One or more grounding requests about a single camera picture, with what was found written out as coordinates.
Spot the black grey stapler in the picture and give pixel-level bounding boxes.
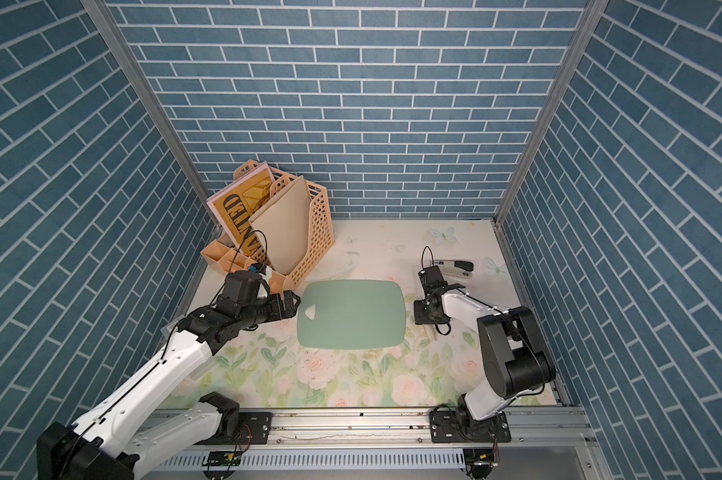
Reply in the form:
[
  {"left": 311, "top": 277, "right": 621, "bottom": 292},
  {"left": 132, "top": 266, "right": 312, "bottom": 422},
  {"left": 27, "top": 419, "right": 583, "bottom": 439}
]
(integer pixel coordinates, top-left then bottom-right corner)
[{"left": 433, "top": 259, "right": 474, "bottom": 279}]

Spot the yellow wanted poster book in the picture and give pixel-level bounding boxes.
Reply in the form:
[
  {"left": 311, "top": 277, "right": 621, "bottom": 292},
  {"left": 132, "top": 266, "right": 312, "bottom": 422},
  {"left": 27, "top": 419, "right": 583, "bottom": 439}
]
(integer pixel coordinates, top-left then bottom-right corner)
[{"left": 207, "top": 160, "right": 275, "bottom": 257}]

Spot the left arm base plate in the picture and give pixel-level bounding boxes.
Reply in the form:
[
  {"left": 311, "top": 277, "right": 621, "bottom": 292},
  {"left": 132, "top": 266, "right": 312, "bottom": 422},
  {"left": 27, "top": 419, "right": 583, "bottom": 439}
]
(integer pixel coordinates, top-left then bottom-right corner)
[{"left": 205, "top": 411, "right": 273, "bottom": 446}]

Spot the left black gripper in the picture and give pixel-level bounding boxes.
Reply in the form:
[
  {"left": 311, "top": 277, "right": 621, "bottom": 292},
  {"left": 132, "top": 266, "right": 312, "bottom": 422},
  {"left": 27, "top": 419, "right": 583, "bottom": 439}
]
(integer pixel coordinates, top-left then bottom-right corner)
[{"left": 237, "top": 288, "right": 303, "bottom": 329}]

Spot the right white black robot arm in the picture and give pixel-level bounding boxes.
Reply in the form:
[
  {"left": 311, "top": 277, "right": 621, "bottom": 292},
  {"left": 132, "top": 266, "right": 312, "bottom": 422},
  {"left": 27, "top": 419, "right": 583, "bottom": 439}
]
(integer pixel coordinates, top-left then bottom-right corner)
[{"left": 413, "top": 265, "right": 556, "bottom": 427}]

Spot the left circuit board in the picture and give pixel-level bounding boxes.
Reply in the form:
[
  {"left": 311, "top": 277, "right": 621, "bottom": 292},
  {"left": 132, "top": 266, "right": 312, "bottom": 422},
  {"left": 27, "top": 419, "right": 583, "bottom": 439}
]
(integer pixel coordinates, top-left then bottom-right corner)
[{"left": 202, "top": 451, "right": 242, "bottom": 470}]

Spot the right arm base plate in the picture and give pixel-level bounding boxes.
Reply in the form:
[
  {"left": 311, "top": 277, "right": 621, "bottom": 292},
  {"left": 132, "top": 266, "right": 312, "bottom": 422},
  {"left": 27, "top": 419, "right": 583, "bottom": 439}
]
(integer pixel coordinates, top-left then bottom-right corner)
[{"left": 429, "top": 409, "right": 511, "bottom": 444}]

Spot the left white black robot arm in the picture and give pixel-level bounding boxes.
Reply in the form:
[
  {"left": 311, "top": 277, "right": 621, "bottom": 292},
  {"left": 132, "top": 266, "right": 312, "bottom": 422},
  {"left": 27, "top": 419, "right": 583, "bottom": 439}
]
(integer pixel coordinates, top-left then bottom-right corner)
[{"left": 36, "top": 270, "right": 301, "bottom": 479}]

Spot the green cutting board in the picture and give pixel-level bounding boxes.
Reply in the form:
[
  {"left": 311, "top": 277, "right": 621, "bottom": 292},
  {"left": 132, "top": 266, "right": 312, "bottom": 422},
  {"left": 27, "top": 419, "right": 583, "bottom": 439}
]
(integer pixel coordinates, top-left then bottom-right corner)
[{"left": 297, "top": 279, "right": 406, "bottom": 350}]

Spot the beige folder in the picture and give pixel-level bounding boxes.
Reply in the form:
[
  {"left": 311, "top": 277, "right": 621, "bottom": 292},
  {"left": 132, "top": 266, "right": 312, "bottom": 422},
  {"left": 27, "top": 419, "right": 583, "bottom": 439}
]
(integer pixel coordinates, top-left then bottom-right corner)
[{"left": 250, "top": 176, "right": 311, "bottom": 275}]

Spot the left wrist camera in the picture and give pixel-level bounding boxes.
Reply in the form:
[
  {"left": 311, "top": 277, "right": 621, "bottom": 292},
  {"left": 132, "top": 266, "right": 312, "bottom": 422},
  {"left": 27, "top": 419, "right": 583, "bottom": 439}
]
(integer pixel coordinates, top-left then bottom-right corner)
[{"left": 248, "top": 262, "right": 273, "bottom": 278}]

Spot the aluminium front rail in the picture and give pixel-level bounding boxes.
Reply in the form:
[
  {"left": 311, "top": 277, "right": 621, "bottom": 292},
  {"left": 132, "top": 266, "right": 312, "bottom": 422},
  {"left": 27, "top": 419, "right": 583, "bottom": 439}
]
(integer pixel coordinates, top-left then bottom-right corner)
[{"left": 240, "top": 405, "right": 596, "bottom": 449}]

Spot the clear plastic labelled box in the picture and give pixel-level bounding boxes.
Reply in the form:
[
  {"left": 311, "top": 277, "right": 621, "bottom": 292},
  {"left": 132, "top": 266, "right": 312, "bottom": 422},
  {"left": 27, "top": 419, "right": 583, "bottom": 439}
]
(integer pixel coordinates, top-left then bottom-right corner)
[{"left": 160, "top": 316, "right": 183, "bottom": 340}]

